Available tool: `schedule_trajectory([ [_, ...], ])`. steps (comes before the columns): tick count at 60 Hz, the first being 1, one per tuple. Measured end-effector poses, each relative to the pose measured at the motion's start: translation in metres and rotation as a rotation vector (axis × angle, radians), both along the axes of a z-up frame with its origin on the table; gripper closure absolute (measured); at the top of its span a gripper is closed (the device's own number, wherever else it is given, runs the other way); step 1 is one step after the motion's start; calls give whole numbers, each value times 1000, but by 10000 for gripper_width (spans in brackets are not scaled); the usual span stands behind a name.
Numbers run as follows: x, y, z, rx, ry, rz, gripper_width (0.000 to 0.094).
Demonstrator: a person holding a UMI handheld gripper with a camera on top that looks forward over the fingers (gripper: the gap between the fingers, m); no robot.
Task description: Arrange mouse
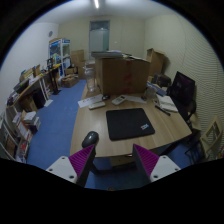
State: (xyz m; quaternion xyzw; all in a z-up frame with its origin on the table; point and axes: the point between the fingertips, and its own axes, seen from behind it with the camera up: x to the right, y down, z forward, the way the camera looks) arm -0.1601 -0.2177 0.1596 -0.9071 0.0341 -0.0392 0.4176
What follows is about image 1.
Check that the open notebook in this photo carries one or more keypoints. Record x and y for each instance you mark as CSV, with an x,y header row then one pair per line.
x,y
166,103

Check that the white paper sheet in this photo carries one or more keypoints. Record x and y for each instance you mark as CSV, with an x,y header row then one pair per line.
x,y
90,100

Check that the wooden chair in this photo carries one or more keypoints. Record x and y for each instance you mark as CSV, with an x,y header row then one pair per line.
x,y
211,139

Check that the door with window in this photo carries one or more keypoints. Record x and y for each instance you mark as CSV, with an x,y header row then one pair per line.
x,y
99,35

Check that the black pen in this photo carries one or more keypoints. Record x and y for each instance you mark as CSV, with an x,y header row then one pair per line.
x,y
163,110

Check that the white book shelf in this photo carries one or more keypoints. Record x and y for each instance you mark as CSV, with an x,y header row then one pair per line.
x,y
15,139

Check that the black mouse pad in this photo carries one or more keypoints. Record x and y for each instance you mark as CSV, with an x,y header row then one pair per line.
x,y
128,123

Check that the clear plastic jar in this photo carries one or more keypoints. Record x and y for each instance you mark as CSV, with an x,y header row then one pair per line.
x,y
90,79

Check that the black computer mouse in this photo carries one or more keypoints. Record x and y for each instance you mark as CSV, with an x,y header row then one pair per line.
x,y
91,138

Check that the black monitor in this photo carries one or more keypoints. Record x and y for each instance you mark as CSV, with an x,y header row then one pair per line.
x,y
182,89

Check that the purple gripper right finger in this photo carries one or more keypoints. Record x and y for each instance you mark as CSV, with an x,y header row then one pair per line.
x,y
152,166

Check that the white remote control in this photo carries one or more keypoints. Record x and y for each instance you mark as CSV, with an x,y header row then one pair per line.
x,y
119,100

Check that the white remote on paper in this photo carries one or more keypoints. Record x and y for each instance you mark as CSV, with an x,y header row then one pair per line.
x,y
96,105

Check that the large cardboard box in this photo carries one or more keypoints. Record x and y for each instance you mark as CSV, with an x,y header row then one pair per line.
x,y
116,76

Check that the blue white display cabinet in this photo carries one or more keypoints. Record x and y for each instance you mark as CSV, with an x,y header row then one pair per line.
x,y
59,51

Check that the wooden side desk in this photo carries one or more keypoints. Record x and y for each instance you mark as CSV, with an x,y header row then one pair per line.
x,y
40,79

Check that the cardboard box on floor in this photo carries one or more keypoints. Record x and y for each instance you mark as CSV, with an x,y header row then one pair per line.
x,y
69,81

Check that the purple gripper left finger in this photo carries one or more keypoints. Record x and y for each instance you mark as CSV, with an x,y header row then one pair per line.
x,y
76,167

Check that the cardboard box at wall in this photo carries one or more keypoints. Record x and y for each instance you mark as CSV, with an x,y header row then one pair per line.
x,y
156,60

